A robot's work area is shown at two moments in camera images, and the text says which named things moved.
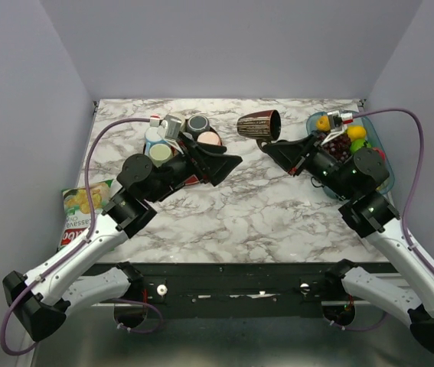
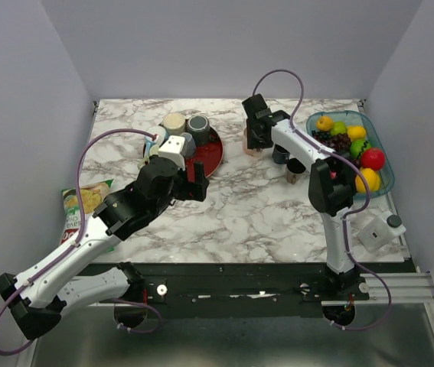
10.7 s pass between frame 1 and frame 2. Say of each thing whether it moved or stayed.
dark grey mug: stayed
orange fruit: stayed
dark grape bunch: stayed
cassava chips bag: stayed
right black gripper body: moved
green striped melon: stayed
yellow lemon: stayed
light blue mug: stayed
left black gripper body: moved
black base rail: stayed
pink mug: moved
